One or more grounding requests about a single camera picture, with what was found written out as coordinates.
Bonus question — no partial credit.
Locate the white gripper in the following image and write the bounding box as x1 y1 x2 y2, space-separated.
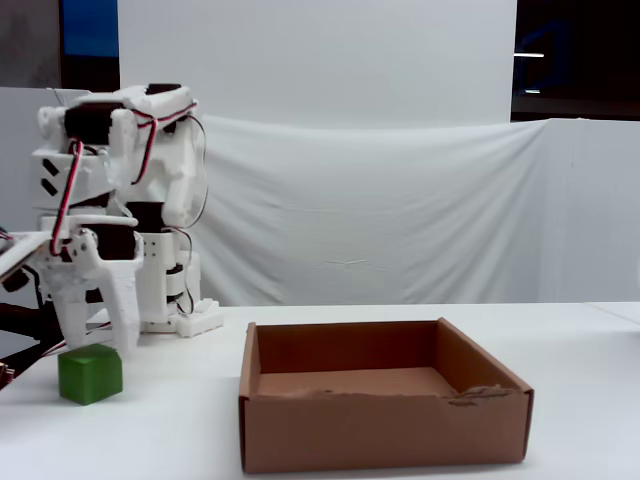
38 214 145 358

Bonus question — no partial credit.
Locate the green cube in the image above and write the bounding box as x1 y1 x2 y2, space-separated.
57 342 124 406

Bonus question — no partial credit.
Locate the brown cardboard box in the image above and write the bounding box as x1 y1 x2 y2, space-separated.
238 316 535 475

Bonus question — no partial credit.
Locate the black bar clamp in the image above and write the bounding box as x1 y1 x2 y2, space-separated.
0 299 69 364

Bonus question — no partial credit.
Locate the white partition panel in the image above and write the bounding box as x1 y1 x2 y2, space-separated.
0 87 66 236

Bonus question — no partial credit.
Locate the dark glass window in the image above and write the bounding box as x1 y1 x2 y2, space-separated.
59 0 121 99
510 0 640 123

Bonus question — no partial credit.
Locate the white draped cloth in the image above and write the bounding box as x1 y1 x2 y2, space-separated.
49 87 640 307

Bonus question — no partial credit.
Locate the white backdrop board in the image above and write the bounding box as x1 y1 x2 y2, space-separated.
117 0 519 131

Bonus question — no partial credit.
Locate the red white base cable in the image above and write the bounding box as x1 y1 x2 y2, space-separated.
42 319 116 357

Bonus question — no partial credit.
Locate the white wrist camera plate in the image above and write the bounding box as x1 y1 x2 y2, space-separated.
0 230 57 294

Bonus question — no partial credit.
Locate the red gripper servo cable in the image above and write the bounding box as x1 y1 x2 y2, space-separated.
48 138 86 256

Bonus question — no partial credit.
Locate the arm servo cable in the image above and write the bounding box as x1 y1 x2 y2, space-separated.
127 99 209 236

